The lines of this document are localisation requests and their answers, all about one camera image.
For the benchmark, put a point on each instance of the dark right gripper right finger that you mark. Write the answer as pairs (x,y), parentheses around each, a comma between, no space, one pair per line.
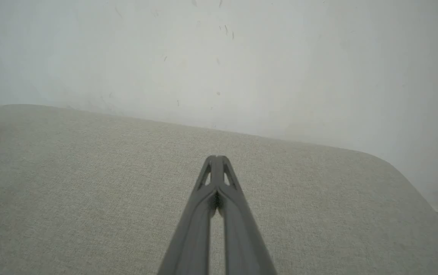
(242,240)

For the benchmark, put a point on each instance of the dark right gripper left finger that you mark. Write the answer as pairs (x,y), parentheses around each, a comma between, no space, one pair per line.
(192,236)

